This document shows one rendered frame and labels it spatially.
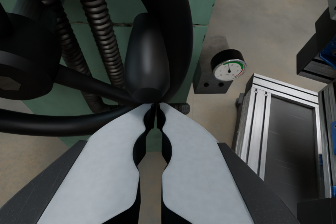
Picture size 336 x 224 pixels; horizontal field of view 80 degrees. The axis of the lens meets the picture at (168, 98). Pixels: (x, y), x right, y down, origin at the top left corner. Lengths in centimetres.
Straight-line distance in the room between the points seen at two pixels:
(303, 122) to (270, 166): 27
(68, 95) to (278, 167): 75
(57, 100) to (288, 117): 88
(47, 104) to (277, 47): 145
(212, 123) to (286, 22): 114
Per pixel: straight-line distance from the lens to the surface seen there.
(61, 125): 30
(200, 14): 38
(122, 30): 39
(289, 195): 88
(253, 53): 152
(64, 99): 59
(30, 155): 112
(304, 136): 101
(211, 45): 50
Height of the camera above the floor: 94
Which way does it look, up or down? 57 degrees down
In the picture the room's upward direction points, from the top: 8 degrees clockwise
